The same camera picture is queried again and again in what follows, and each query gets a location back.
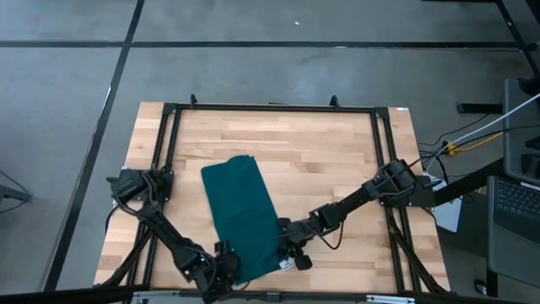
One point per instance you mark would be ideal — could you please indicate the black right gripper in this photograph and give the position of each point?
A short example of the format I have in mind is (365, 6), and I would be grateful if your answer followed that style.
(297, 237)

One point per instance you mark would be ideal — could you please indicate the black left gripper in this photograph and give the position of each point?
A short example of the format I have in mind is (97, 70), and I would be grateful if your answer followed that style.
(225, 270)

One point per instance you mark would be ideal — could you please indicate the teal microfiber towel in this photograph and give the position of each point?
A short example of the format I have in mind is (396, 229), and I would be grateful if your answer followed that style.
(240, 211)

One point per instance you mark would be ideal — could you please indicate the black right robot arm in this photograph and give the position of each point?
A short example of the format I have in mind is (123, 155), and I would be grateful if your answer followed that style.
(358, 198)

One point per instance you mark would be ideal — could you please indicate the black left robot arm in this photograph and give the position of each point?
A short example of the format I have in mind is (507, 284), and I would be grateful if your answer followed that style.
(169, 238)

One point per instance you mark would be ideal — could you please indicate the white box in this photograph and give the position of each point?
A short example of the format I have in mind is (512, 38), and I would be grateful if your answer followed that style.
(447, 215)

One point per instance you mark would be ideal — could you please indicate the black crossbeam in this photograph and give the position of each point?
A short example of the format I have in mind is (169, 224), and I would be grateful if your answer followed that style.
(63, 294)

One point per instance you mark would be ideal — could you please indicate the small white table label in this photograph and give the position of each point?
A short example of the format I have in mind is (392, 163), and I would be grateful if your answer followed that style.
(402, 109)

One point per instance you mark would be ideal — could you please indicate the long black desk foot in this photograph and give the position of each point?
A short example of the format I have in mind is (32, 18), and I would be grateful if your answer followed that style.
(468, 181)

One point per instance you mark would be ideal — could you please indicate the grey chair leg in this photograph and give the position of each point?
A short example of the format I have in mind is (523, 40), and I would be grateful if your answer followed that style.
(14, 195)

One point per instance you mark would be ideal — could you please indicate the laptop keyboard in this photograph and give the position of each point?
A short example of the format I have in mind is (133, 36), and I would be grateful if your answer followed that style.
(516, 202)

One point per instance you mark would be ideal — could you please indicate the short black floor bar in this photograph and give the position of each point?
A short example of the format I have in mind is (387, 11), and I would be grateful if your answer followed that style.
(478, 108)

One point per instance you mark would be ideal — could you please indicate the grey desk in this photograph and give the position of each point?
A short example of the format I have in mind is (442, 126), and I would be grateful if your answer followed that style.
(519, 110)

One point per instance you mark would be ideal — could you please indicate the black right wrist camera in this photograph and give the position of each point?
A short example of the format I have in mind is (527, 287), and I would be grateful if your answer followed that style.
(284, 226)

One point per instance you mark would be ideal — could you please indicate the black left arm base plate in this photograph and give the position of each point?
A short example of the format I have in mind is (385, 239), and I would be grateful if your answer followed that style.
(166, 177)

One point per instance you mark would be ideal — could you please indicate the silver metal bracket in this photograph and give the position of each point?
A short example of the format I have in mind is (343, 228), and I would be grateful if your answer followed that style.
(390, 299)

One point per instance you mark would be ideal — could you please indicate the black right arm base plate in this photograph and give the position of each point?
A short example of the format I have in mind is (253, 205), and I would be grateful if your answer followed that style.
(422, 198)

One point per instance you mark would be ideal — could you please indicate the black metal table frame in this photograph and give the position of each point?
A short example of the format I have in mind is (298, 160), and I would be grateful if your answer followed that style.
(274, 107)

